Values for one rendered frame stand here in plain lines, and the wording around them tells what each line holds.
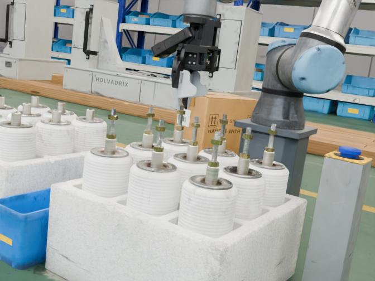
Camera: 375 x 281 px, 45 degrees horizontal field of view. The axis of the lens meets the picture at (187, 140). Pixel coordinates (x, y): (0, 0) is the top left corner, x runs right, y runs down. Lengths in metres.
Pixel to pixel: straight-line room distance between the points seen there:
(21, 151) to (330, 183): 0.67
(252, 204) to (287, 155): 0.39
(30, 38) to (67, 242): 3.36
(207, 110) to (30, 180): 1.00
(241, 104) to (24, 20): 2.56
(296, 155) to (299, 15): 8.29
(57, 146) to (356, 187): 0.70
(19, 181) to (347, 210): 0.69
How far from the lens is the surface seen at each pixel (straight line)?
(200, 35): 1.05
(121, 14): 6.75
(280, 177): 0.96
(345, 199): 0.86
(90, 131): 1.24
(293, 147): 1.23
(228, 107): 1.98
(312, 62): 1.10
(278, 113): 1.23
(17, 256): 0.99
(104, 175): 0.88
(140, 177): 0.81
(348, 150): 0.86
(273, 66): 1.23
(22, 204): 1.07
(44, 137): 1.17
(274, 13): 9.64
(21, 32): 4.18
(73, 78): 3.65
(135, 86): 3.27
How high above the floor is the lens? 0.46
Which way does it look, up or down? 11 degrees down
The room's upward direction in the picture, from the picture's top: 7 degrees clockwise
